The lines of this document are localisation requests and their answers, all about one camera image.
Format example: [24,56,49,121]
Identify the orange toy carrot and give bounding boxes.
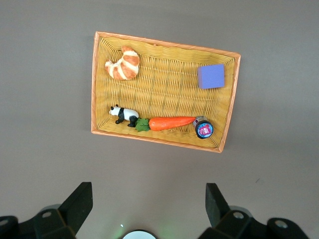
[135,116,197,132]

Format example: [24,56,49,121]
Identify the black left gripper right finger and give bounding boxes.
[199,183,270,239]

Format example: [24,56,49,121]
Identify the orange rimmed yellow wicker basket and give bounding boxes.
[90,31,242,153]

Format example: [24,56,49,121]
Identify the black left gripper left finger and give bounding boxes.
[18,182,94,239]

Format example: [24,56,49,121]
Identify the small jar with blue lid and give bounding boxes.
[193,116,214,139]

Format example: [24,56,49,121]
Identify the purple cube block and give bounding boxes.
[197,63,226,90]

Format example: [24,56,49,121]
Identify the toy panda figure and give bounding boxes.
[109,104,140,128]

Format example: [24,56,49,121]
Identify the toy croissant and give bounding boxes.
[104,45,140,81]

